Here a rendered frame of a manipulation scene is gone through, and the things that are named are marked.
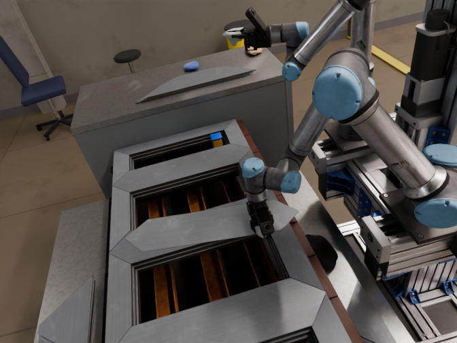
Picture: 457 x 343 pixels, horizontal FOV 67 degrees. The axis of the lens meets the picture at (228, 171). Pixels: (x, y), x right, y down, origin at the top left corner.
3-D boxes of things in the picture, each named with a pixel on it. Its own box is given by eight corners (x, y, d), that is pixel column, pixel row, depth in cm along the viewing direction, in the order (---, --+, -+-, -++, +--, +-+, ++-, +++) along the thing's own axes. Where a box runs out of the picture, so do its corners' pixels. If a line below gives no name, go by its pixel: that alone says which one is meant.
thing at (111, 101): (73, 135, 196) (69, 128, 193) (83, 91, 242) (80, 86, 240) (291, 79, 207) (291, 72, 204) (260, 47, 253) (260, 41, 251)
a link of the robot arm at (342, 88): (475, 188, 96) (350, 39, 85) (478, 228, 87) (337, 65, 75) (432, 202, 105) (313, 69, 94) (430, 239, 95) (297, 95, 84)
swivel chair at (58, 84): (91, 110, 453) (52, 24, 385) (80, 135, 405) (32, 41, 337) (44, 119, 454) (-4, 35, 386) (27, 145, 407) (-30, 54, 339)
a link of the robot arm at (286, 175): (304, 160, 115) (273, 155, 120) (294, 182, 108) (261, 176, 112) (305, 177, 120) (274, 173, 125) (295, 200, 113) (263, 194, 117)
